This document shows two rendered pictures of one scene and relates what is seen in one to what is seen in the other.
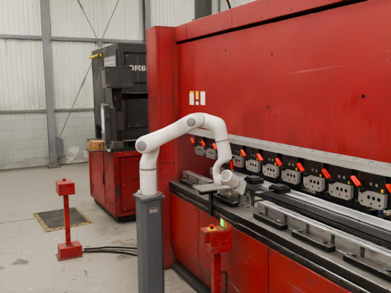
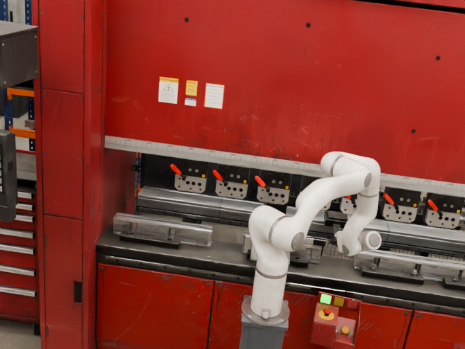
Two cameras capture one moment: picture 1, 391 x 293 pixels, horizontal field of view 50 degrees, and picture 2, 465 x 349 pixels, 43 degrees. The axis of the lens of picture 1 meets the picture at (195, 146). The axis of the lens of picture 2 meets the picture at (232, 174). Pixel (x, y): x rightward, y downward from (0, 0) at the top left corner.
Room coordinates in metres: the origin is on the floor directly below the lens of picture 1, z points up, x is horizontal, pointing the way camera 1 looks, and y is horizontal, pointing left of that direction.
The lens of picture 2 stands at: (2.09, 2.10, 2.37)
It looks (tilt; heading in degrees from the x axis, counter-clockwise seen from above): 23 degrees down; 300
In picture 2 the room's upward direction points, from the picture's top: 6 degrees clockwise
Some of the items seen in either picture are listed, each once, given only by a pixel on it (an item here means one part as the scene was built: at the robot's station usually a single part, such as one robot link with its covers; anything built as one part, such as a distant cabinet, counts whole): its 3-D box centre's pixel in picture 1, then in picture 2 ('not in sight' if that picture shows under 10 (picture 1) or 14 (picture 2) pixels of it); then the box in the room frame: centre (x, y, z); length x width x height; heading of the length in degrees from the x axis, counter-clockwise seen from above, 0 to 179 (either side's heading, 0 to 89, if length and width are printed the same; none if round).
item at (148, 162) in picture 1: (149, 151); (269, 239); (2.92, 0.32, 1.30); 0.19 x 0.12 x 0.24; 163
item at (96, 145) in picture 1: (98, 145); not in sight; (5.23, 1.23, 1.04); 0.30 x 0.26 x 0.12; 28
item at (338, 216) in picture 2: (271, 189); (337, 224); (2.97, -0.55, 1.01); 0.26 x 0.12 x 0.05; 116
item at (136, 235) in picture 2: (188, 183); (150, 239); (3.70, 0.06, 0.89); 0.30 x 0.05 x 0.03; 26
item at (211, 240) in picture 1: (215, 235); (335, 321); (2.75, -0.13, 0.75); 0.20 x 0.16 x 0.18; 19
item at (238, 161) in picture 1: (241, 154); (315, 190); (3.03, -0.33, 1.26); 0.15 x 0.09 x 0.17; 26
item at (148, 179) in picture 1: (148, 182); (268, 290); (2.89, 0.33, 1.09); 0.19 x 0.19 x 0.18
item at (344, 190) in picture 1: (345, 181); not in sight; (2.14, -0.78, 1.26); 0.15 x 0.09 x 0.17; 26
